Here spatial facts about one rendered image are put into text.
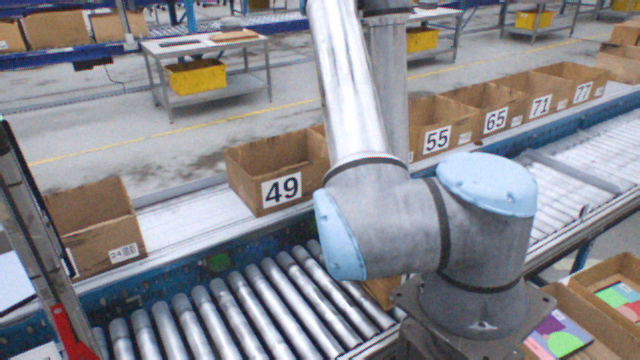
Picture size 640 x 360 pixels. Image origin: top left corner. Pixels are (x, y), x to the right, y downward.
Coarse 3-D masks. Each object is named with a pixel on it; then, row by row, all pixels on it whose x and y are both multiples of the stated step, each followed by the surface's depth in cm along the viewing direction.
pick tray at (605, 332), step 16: (544, 288) 125; (560, 288) 127; (560, 304) 128; (576, 304) 123; (592, 304) 118; (576, 320) 124; (592, 320) 119; (608, 320) 115; (592, 336) 120; (608, 336) 116; (624, 336) 111; (528, 352) 106; (576, 352) 115; (592, 352) 115; (608, 352) 115; (624, 352) 112
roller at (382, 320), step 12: (312, 240) 161; (312, 252) 158; (324, 264) 151; (348, 288) 140; (360, 288) 139; (360, 300) 135; (372, 300) 134; (372, 312) 131; (384, 312) 130; (384, 324) 127; (396, 324) 128
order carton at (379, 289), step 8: (368, 280) 134; (376, 280) 130; (384, 280) 125; (392, 280) 125; (400, 280) 127; (368, 288) 136; (376, 288) 131; (384, 288) 127; (392, 288) 127; (376, 296) 133; (384, 296) 128; (384, 304) 129; (392, 304) 131
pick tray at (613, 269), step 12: (624, 252) 138; (600, 264) 134; (612, 264) 138; (624, 264) 140; (636, 264) 136; (576, 276) 130; (588, 276) 134; (600, 276) 138; (612, 276) 141; (624, 276) 141; (636, 276) 137; (576, 288) 127; (588, 288) 136; (636, 288) 136; (588, 300) 124; (600, 300) 120; (612, 312) 118; (624, 324) 115; (636, 324) 112; (636, 336) 113
